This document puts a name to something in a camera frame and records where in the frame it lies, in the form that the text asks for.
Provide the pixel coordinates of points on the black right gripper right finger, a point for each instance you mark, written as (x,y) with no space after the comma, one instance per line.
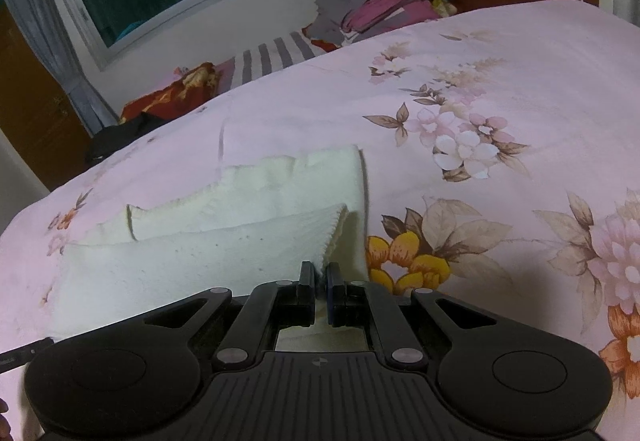
(346,302)

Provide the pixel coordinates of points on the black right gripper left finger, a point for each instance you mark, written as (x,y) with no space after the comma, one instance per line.
(296,300)

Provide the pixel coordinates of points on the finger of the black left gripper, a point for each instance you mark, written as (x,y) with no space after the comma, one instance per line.
(18,357)

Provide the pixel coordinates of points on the white knitted small garment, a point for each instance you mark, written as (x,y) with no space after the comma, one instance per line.
(256,224)

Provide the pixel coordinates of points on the stack of folded clothes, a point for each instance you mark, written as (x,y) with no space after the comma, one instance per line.
(342,22)

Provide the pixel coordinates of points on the person's left hand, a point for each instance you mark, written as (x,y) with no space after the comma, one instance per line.
(5,428)

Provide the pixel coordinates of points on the pink floral bed blanket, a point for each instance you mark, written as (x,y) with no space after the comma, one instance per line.
(501,161)

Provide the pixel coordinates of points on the red orange patterned cloth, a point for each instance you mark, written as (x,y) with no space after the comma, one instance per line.
(192,89)

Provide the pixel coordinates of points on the black cloth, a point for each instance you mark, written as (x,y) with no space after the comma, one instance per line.
(112,139)

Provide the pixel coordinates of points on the brown wooden door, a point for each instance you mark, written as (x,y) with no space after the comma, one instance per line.
(36,115)

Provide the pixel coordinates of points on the grey striped pillow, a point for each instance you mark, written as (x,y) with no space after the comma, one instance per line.
(266,58)

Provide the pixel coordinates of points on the grey curtain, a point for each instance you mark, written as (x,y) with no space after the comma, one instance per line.
(42,27)

